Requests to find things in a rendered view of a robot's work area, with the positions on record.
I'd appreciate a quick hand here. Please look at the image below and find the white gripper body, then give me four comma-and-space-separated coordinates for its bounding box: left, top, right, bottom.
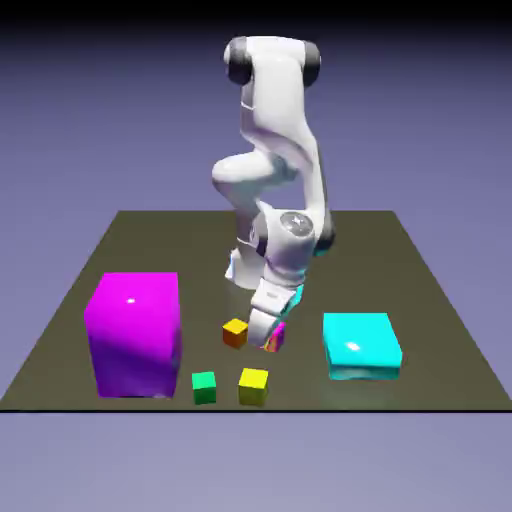
246, 306, 288, 348

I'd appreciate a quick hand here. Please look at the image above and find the small pink cube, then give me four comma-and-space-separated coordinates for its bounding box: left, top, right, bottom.
265, 322, 287, 354

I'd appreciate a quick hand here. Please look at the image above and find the small orange cube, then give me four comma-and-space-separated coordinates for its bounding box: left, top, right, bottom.
222, 318, 250, 350

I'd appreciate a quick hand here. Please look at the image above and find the small yellow cube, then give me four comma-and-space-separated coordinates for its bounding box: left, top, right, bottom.
238, 367, 270, 407

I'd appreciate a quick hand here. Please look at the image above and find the small green cube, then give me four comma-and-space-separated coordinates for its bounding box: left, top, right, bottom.
191, 371, 218, 406

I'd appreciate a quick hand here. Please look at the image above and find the large cyan box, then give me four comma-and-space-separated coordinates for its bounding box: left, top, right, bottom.
322, 312, 403, 382

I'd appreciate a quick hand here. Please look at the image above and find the large magenta box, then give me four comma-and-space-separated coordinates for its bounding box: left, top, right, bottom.
83, 272, 182, 400

